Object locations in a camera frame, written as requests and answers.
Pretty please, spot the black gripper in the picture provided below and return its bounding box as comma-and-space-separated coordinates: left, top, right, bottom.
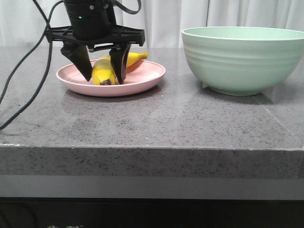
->
46, 0, 145, 84

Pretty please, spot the yellow banana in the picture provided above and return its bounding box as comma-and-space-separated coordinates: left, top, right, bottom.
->
92, 52, 148, 86

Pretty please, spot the pink plate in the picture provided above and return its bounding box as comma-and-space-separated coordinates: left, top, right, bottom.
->
57, 60, 166, 97

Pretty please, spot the green bowl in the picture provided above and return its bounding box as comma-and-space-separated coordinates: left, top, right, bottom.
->
181, 27, 304, 96

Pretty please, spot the white curtain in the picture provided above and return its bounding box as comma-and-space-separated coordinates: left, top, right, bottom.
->
0, 0, 304, 48

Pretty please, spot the black looped cable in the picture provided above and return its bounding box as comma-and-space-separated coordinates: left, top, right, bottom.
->
104, 0, 143, 14

